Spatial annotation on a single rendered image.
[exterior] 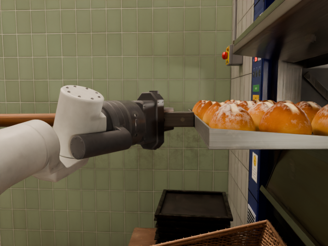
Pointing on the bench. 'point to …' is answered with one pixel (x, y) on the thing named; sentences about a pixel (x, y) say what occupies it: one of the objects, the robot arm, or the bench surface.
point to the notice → (254, 167)
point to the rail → (259, 19)
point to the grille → (251, 215)
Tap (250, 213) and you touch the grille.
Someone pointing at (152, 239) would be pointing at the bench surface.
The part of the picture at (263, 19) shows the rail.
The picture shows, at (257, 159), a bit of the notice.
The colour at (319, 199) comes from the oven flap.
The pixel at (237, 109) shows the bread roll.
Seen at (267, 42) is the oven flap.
